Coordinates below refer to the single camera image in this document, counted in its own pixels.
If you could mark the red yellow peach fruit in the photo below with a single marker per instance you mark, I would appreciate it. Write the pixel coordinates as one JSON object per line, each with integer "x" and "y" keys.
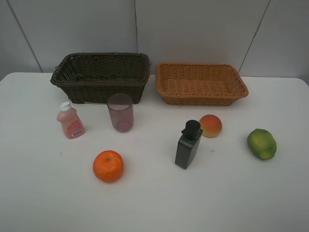
{"x": 211, "y": 126}

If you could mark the orange mandarin fruit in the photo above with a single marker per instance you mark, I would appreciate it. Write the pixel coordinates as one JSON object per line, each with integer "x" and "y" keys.
{"x": 108, "y": 166}

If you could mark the dark green pump bottle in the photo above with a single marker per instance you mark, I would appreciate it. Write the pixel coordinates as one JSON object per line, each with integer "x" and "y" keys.
{"x": 188, "y": 144}

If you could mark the dark brown wicker basket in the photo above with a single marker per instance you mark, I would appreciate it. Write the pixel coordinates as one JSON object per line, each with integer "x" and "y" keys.
{"x": 94, "y": 77}

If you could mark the green lime fruit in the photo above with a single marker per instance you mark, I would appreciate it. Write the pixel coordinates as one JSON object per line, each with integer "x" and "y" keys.
{"x": 262, "y": 144}

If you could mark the translucent purple plastic cup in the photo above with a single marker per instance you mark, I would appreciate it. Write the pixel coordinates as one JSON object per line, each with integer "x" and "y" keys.
{"x": 120, "y": 108}

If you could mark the pink bottle white cap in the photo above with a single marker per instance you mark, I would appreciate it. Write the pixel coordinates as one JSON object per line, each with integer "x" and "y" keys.
{"x": 71, "y": 124}

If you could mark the light brown wicker basket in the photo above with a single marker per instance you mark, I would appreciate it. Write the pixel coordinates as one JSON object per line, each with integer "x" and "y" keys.
{"x": 199, "y": 84}

